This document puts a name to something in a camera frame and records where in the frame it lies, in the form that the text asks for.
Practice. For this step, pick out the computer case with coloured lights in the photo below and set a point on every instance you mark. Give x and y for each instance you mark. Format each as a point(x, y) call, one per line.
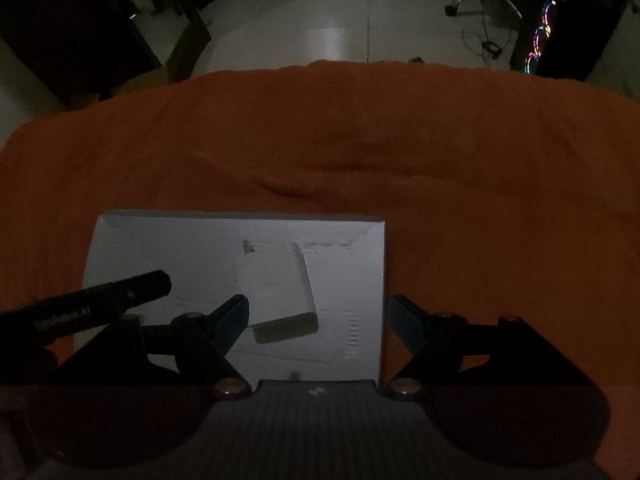
point(555, 35)

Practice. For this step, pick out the brown cardboard box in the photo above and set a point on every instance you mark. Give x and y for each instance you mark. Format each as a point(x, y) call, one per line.
point(187, 47)

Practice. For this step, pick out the white cardboard box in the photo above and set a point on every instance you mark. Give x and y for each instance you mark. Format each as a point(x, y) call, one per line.
point(200, 245)

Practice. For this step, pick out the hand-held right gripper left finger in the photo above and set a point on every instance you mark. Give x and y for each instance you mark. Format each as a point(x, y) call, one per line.
point(232, 319)

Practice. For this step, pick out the white power bank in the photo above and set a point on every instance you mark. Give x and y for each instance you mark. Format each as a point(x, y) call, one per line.
point(277, 285)

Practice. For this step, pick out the orange table cloth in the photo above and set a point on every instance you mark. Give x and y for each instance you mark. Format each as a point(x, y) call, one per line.
point(400, 175)

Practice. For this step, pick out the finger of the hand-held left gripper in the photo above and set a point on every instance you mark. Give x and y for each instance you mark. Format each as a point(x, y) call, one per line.
point(150, 286)

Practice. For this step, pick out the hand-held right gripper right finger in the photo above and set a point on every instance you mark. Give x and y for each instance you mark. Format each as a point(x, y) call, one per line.
point(406, 319)

